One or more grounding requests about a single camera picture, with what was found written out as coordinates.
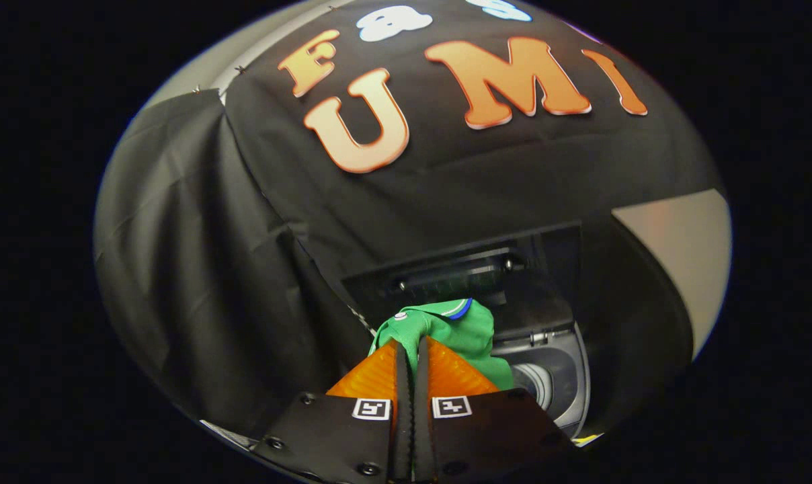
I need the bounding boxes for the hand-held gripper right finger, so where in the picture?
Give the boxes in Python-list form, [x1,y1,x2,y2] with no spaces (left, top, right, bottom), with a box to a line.
[413,335,579,483]

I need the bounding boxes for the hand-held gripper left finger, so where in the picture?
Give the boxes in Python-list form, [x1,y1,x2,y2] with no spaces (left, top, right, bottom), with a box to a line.
[253,339,414,483]

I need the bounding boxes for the green polo shirt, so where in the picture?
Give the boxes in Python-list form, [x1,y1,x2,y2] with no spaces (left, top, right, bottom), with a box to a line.
[368,298,514,392]

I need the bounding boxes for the grey washing machine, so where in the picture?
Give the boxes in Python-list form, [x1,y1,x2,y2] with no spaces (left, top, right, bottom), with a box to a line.
[490,321,592,439]

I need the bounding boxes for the dark washing machine lid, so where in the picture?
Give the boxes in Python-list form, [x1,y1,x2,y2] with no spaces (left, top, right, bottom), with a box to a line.
[342,224,581,344]

